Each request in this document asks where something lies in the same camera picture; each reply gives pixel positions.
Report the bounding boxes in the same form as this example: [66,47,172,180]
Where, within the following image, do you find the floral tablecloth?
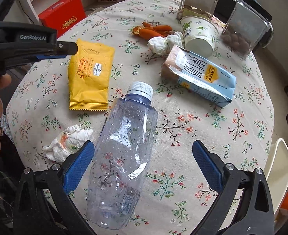
[6,0,274,234]

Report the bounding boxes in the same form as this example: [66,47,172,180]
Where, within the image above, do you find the orange peel piece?
[132,22,172,40]

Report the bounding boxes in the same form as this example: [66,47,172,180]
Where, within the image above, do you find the red cardboard box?
[38,0,86,38]

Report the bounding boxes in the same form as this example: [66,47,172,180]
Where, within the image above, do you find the light blue milk carton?
[161,45,236,108]

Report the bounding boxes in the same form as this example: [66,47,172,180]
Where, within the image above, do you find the yellow snack packet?
[67,39,115,111]

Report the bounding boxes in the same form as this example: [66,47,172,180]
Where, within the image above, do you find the white plastic stool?
[263,138,288,216]

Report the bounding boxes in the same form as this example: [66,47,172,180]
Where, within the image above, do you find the tissue with orange stain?
[42,124,93,162]

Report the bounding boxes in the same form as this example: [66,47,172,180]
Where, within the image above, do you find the clear crushed plastic bottle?
[86,82,158,230]

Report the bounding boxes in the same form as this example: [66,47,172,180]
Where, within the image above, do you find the white paper cup green leaves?
[181,15,219,58]

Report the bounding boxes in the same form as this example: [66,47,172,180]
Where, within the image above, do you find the white tissue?
[148,31,185,56]

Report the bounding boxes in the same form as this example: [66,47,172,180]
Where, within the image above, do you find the clear jar with brown nuts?
[220,0,272,57]

